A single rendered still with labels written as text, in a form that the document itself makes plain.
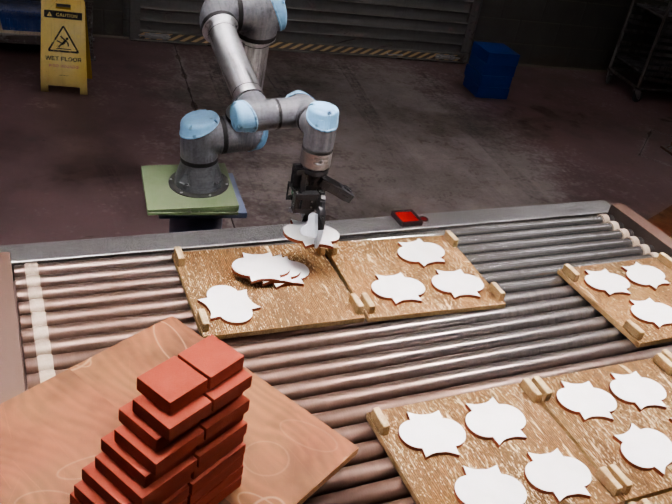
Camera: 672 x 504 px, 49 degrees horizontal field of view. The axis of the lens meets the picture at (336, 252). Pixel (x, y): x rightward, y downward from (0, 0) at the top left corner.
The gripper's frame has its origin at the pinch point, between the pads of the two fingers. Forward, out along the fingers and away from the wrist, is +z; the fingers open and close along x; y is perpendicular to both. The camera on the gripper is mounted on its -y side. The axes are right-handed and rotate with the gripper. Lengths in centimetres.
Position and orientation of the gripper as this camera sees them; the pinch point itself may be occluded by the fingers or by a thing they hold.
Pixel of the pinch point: (311, 234)
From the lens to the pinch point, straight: 191.3
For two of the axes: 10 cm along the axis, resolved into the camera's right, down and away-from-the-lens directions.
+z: -1.6, 8.3, 5.3
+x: 3.3, 5.5, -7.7
